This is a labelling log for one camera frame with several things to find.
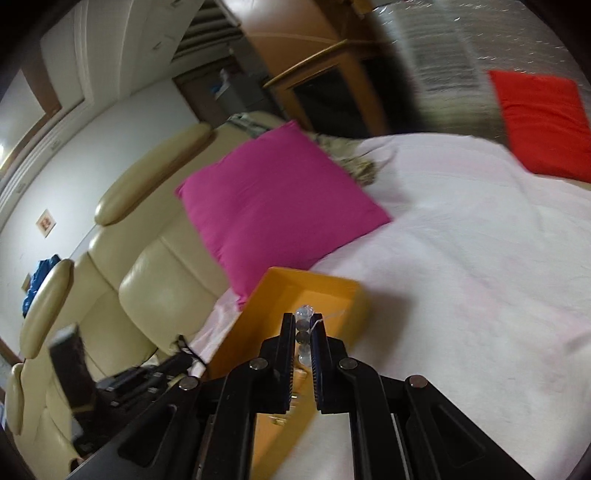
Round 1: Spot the silver quilted foil cover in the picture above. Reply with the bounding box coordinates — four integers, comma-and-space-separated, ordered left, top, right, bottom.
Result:
369, 0, 591, 154

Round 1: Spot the small framed wall picture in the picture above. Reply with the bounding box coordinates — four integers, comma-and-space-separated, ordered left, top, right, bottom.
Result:
36, 209, 57, 238

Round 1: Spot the white louvered vent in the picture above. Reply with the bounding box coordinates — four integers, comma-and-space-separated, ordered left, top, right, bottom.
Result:
171, 0, 242, 62

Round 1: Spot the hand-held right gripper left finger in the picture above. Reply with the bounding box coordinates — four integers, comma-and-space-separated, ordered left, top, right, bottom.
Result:
67, 312, 297, 480

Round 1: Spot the clear white bead bracelet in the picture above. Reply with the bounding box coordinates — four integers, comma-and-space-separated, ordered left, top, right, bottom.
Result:
295, 304, 348, 366

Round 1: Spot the pale pink blanket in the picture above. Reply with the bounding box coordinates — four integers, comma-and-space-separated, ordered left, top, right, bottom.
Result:
189, 134, 591, 480

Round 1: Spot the orange tray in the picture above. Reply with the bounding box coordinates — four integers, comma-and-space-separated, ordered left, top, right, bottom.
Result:
208, 267, 368, 480

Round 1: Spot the black cable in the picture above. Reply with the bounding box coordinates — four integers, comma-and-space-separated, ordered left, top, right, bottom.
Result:
175, 335, 209, 371

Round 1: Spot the wooden cabinet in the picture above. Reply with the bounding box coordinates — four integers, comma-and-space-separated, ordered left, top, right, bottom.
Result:
231, 0, 399, 139

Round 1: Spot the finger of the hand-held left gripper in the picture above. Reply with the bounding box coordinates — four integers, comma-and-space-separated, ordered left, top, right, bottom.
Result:
96, 353, 195, 401

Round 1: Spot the patterned cloth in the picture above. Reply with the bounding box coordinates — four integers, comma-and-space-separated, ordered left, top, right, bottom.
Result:
305, 131, 380, 188

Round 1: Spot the blue cloth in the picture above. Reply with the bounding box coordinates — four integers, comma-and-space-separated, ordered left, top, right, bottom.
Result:
21, 254, 63, 319

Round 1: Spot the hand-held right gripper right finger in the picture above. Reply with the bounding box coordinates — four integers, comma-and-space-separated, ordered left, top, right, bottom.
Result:
310, 313, 537, 480

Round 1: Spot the dark wooden shelf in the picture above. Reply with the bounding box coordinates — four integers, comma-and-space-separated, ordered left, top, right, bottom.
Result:
173, 65, 278, 136

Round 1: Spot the beige leather sofa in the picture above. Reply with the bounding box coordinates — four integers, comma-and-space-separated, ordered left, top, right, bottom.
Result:
0, 111, 296, 464

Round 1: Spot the red cushion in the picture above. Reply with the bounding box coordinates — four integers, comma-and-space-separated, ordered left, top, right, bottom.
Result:
488, 70, 591, 182

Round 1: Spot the magenta pillow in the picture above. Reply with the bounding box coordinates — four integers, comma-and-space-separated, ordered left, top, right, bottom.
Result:
175, 119, 394, 311

